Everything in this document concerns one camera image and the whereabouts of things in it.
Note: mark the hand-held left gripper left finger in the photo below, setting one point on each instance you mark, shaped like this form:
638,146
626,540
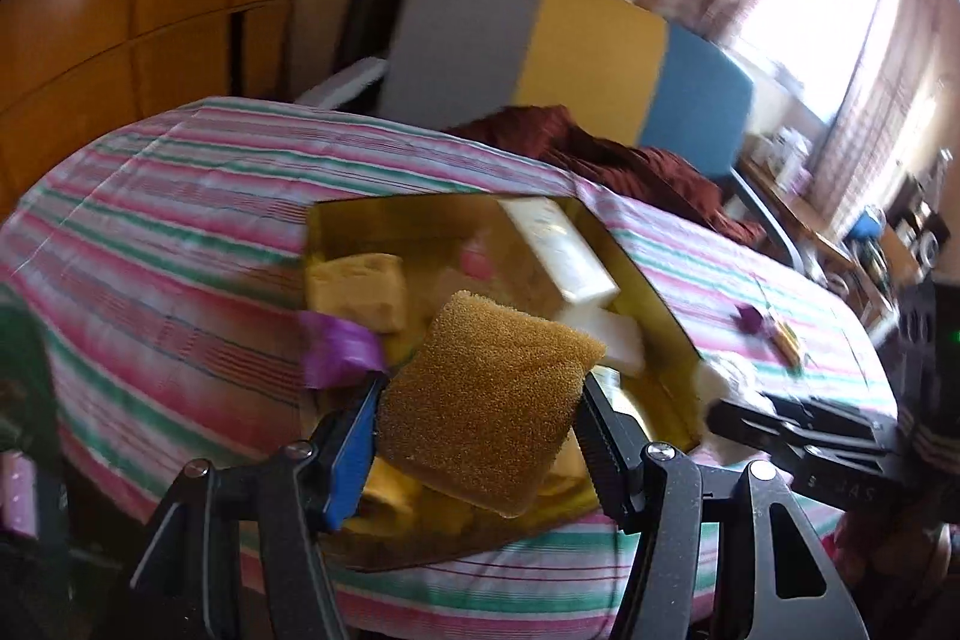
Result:
349,460

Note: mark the gold cardboard box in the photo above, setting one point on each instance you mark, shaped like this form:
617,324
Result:
652,325

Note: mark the white sponge block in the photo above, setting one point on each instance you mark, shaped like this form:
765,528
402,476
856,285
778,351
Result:
607,340

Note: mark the yellow sponge block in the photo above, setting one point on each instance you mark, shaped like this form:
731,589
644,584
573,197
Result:
356,291
480,400

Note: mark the green and yellow box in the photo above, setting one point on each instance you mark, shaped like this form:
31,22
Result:
786,338

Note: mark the white carton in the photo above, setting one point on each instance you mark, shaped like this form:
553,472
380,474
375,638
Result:
787,149

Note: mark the small purple snack packet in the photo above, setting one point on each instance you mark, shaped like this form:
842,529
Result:
747,317

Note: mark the blue round bag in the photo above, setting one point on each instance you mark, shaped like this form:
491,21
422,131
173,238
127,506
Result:
870,231

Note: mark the pink dotted item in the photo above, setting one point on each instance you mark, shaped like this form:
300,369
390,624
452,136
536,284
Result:
19,490

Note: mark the large purple snack packet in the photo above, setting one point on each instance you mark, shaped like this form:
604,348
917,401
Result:
337,351

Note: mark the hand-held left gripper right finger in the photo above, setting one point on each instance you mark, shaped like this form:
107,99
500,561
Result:
607,452

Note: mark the pink brush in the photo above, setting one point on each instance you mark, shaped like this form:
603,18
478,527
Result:
476,261

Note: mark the striped bedsheet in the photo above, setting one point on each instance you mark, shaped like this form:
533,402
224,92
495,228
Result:
172,220

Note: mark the wooden desk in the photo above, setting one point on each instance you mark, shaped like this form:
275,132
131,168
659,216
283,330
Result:
799,216

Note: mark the white tissue roll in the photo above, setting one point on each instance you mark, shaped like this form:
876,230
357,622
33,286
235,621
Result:
720,377

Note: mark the maroon blanket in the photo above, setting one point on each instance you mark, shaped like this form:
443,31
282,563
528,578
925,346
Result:
637,168

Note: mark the dark green cloth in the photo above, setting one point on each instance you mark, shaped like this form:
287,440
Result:
26,377

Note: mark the beige carton box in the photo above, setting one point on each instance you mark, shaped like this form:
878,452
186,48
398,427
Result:
562,250

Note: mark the grey yellow blue chair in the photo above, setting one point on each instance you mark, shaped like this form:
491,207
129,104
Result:
592,48

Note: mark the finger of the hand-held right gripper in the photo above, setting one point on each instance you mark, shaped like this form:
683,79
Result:
825,406
780,434

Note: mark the white chair armrest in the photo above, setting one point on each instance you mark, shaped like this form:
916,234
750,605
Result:
345,85

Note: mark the white round fan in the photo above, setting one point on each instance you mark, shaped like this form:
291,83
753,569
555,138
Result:
930,246

